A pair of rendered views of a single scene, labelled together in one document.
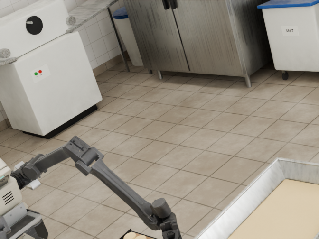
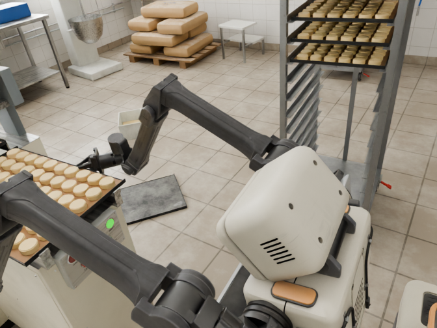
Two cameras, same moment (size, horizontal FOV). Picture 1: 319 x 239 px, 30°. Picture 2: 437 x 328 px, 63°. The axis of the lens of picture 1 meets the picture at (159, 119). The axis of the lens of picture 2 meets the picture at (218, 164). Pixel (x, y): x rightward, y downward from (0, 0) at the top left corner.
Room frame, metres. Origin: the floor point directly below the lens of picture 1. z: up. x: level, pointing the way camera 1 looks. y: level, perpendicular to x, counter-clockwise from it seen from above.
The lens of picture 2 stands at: (2.84, 0.59, 1.62)
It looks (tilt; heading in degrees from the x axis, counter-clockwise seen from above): 35 degrees down; 165
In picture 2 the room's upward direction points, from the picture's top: 7 degrees counter-clockwise
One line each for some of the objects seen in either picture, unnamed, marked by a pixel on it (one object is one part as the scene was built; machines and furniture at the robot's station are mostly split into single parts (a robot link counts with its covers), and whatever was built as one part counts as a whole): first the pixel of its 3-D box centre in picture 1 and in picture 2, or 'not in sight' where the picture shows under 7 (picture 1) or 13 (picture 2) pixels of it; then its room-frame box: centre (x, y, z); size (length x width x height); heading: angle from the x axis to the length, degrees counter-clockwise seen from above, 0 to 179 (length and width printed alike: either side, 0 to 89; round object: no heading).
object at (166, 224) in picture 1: (171, 229); not in sight; (1.97, 0.09, 0.90); 0.07 x 0.07 x 0.10; 87
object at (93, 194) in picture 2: not in sight; (93, 194); (1.82, 0.44, 0.91); 0.05 x 0.05 x 0.02
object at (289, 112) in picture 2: not in sight; (307, 89); (1.21, 1.59, 0.78); 0.64 x 0.03 x 0.03; 133
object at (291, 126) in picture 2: not in sight; (306, 104); (1.21, 1.59, 0.69); 0.64 x 0.03 x 0.03; 133
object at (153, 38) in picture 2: not in sight; (159, 36); (-2.21, 1.36, 0.34); 0.72 x 0.42 x 0.15; 42
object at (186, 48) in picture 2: not in sight; (188, 43); (-2.12, 1.73, 0.19); 0.72 x 0.42 x 0.15; 132
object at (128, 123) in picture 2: not in sight; (131, 124); (-0.31, 0.65, 0.08); 0.30 x 0.22 x 0.16; 173
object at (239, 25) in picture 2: not in sight; (241, 40); (-1.71, 2.36, 0.23); 0.44 x 0.44 x 0.46; 30
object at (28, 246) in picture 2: (130, 237); (29, 246); (1.99, 0.25, 0.91); 0.05 x 0.05 x 0.02
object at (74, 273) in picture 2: not in sight; (92, 246); (1.91, 0.39, 0.77); 0.24 x 0.04 x 0.14; 131
